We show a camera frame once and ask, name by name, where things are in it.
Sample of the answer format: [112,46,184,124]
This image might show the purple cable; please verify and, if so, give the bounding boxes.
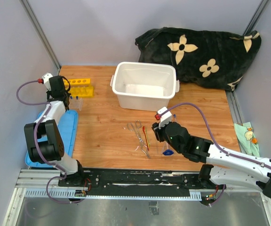
[16,80,87,204]
[160,102,271,208]

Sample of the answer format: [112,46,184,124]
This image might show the yellow test tube rack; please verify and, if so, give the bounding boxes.
[63,78,94,98]

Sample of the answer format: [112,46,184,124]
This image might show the graduated cylinder blue base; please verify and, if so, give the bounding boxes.
[162,143,174,156]

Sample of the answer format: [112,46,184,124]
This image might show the blue plastic tray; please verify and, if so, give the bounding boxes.
[25,110,79,168]

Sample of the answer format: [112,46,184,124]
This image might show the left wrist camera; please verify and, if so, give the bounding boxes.
[37,73,53,90]

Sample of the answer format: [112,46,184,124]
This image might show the clear acrylic tube rack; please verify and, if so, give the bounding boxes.
[69,97,83,111]

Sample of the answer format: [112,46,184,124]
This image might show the metal crucible tongs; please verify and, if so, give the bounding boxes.
[127,120,150,159]

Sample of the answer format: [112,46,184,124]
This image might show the green printed cloth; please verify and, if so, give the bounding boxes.
[234,122,260,157]

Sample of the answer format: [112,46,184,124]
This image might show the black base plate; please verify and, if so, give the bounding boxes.
[58,168,217,199]

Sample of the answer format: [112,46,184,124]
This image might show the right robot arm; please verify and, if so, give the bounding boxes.
[152,122,271,198]

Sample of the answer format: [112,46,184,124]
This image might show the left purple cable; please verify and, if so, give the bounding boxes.
[16,80,87,204]

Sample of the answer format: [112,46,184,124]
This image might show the white plastic bin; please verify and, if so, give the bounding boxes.
[110,62,180,112]

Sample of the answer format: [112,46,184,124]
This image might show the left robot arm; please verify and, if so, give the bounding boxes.
[24,73,86,187]

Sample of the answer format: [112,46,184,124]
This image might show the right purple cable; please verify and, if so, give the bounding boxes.
[160,102,271,208]

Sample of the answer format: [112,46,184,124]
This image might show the black floral blanket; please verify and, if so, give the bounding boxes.
[135,27,262,91]

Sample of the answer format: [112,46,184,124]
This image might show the red yellow green spatula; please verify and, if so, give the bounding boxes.
[142,126,150,151]

